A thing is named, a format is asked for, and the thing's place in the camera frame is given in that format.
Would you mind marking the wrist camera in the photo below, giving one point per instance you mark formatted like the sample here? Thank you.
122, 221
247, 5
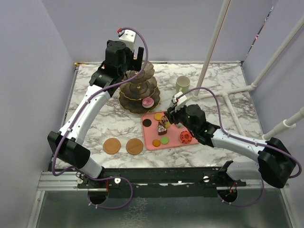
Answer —
128, 37
178, 100

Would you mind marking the green mug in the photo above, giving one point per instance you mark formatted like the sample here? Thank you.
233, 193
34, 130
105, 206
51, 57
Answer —
182, 84

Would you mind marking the right round wooden coaster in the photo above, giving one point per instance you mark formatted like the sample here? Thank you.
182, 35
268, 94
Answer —
134, 146

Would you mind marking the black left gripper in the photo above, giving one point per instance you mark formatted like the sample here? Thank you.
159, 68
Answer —
135, 64

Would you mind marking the white pvc pipe frame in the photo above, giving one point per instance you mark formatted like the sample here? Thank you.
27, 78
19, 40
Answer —
266, 93

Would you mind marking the chocolate cake slice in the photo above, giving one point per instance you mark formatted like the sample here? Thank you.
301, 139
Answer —
162, 130

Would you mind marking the chocolate chip cookie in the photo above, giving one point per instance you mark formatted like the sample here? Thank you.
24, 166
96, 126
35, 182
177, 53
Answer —
156, 143

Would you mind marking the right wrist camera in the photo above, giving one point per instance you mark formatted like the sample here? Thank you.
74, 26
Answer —
178, 100

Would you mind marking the black sandwich cookie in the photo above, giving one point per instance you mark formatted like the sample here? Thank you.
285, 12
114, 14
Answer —
146, 122

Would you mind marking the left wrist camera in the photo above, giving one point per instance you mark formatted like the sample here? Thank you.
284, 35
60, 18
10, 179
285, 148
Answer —
128, 37

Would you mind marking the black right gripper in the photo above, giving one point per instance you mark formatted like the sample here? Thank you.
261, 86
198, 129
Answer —
172, 112

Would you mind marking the orange jam biscuit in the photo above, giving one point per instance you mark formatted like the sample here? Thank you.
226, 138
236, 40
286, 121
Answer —
158, 116

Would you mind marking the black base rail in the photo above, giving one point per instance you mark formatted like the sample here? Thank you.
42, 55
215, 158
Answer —
160, 182

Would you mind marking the red frosted donut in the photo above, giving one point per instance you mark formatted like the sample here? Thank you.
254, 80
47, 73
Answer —
185, 137

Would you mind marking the left round wooden coaster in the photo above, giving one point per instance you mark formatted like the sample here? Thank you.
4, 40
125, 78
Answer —
112, 146

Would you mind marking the three-tier grey cake stand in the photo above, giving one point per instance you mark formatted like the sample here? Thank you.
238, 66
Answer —
143, 86

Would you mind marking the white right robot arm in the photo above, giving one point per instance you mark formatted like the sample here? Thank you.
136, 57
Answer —
274, 162

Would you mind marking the round wooden coaster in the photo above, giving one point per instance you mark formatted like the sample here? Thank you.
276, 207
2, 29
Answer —
134, 146
112, 146

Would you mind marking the pink frosted donut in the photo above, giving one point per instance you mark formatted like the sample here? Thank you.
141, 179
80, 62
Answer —
148, 102

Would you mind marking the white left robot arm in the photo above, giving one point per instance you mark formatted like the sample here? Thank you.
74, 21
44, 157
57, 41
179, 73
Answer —
67, 143

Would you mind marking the yellow cake slice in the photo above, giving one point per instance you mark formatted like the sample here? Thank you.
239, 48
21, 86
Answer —
165, 122

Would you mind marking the pink serving tray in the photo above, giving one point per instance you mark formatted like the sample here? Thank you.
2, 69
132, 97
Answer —
151, 133

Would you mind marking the green macaron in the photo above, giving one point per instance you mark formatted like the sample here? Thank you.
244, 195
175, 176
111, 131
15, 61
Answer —
164, 140

